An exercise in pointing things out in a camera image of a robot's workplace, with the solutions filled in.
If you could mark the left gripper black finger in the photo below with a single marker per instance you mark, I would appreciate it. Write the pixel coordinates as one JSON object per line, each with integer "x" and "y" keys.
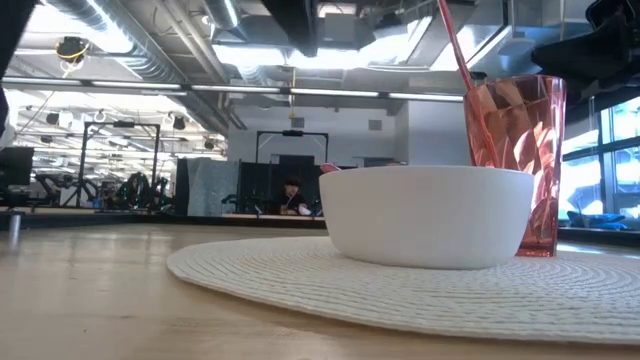
{"x": 300, "y": 20}

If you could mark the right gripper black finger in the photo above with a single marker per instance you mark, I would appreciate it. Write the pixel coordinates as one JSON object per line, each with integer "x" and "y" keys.
{"x": 565, "y": 62}

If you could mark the red faceted plastic tumbler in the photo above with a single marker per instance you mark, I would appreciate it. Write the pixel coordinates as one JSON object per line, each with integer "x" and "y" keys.
{"x": 525, "y": 125}

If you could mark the red drinking straw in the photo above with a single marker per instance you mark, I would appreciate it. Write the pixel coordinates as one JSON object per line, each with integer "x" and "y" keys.
{"x": 457, "y": 50}

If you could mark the white bowl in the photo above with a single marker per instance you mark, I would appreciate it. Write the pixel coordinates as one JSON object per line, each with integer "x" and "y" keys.
{"x": 425, "y": 215}

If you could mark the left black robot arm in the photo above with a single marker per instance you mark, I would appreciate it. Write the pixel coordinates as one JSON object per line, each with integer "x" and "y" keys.
{"x": 12, "y": 30}

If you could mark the long ceiling strip light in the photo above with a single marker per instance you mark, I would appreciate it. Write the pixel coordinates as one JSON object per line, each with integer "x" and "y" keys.
{"x": 235, "y": 89}

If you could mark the blue bundle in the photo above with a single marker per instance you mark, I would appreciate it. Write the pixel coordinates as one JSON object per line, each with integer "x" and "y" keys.
{"x": 597, "y": 220}

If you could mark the black partition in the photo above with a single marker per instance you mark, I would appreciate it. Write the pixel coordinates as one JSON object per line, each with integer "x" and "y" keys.
{"x": 265, "y": 182}

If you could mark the gray cloth panel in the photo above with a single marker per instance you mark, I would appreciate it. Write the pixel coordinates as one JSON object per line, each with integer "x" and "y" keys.
{"x": 212, "y": 187}

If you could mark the white round woven placemat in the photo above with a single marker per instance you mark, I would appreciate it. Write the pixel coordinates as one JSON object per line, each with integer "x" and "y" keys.
{"x": 350, "y": 290}

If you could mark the dark monitor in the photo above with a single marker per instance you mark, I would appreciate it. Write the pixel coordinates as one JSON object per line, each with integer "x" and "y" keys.
{"x": 16, "y": 172}

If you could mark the window with black frame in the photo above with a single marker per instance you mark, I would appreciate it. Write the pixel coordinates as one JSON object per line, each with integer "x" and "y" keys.
{"x": 607, "y": 150}

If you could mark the low black frame rig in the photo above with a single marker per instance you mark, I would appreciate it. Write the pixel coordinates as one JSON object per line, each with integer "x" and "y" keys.
{"x": 292, "y": 133}

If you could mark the tall black frame rig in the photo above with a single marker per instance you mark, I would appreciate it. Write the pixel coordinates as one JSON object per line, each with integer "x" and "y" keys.
{"x": 82, "y": 165}

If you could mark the short metal post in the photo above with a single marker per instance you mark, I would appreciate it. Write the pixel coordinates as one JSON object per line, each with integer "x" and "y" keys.
{"x": 15, "y": 227}

